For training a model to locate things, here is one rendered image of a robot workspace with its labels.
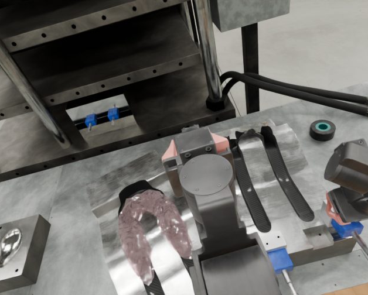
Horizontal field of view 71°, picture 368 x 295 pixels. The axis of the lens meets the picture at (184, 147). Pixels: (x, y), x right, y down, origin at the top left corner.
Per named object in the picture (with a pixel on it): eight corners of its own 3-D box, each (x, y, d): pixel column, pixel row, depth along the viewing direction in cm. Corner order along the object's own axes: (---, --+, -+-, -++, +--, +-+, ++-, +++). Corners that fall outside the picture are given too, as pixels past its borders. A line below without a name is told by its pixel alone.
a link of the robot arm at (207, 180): (159, 167, 29) (176, 272, 20) (232, 145, 29) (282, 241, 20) (182, 221, 37) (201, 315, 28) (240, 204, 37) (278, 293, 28)
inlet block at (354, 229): (380, 261, 52) (389, 245, 49) (356, 266, 51) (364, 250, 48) (338, 211, 62) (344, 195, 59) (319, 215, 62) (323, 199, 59)
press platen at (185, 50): (201, 63, 111) (200, 52, 108) (-38, 131, 115) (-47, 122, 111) (177, 15, 166) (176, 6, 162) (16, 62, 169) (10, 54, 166)
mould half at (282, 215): (351, 252, 64) (365, 225, 55) (249, 278, 65) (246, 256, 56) (270, 129, 101) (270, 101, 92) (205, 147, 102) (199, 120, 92)
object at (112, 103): (136, 123, 125) (123, 93, 114) (84, 139, 126) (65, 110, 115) (135, 76, 162) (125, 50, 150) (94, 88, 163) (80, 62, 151)
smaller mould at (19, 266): (36, 283, 76) (20, 274, 71) (-12, 295, 77) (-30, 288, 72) (51, 224, 91) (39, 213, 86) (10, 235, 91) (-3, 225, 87)
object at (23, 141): (236, 119, 122) (235, 108, 117) (-24, 190, 126) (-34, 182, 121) (200, 50, 183) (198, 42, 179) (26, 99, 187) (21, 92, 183)
